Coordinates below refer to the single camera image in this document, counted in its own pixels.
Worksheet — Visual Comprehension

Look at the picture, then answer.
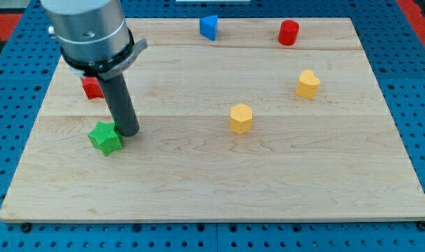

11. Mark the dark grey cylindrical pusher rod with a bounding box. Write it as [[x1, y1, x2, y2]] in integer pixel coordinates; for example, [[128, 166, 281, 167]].
[[99, 74, 139, 137]]

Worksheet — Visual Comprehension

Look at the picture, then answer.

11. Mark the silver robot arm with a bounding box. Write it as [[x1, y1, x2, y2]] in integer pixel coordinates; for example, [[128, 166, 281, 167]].
[[41, 0, 148, 137]]

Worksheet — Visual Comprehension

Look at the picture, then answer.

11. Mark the yellow hexagon block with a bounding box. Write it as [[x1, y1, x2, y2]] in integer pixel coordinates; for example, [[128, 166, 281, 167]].
[[229, 104, 253, 134]]

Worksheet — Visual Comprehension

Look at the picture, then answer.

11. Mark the green star block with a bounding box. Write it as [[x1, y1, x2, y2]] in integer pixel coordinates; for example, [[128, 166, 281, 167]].
[[88, 122, 123, 157]]

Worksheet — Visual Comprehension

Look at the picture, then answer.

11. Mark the blue triangle block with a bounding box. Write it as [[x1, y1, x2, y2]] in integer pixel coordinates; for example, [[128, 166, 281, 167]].
[[200, 15, 218, 41]]

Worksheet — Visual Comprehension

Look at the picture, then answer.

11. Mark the light wooden board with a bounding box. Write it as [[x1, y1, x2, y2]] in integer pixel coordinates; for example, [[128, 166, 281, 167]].
[[0, 18, 425, 223]]

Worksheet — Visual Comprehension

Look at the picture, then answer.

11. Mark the red cylinder block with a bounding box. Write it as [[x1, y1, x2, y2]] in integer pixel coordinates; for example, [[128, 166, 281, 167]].
[[278, 20, 300, 46]]

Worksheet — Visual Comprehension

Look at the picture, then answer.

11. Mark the yellow heart block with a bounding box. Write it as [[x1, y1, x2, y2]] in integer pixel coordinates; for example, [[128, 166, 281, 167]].
[[295, 69, 321, 99]]

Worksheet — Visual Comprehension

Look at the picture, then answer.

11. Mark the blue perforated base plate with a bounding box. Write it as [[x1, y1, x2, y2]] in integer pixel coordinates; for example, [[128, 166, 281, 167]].
[[0, 0, 425, 251]]

